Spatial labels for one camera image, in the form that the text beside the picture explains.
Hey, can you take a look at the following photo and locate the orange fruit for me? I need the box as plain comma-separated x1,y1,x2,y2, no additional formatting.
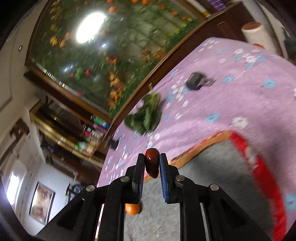
125,203,142,215

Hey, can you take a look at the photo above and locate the dark red jujube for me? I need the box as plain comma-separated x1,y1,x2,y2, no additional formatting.
144,148,159,179

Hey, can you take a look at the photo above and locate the grey felt mat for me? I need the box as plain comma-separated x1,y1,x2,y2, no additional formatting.
124,141,274,240

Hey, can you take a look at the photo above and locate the black cylindrical cup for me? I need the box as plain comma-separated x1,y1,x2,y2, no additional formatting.
105,138,119,150

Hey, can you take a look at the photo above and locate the green spray can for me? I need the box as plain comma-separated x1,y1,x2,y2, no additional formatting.
91,115,110,130

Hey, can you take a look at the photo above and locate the green leafy plant bunch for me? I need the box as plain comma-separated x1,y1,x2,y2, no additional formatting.
124,84,162,135

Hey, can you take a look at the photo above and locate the purple floral tablecloth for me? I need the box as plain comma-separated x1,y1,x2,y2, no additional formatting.
98,38,295,240

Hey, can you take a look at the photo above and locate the black car key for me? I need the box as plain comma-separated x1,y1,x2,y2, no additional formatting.
185,72,216,91

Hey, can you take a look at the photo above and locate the white paper roll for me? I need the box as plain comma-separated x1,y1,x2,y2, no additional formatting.
241,22,276,54

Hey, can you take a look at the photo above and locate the framed wall painting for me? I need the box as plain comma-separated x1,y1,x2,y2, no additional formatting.
29,182,56,225

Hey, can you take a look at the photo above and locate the flower garden wall mural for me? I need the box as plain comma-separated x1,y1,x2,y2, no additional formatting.
26,1,206,117

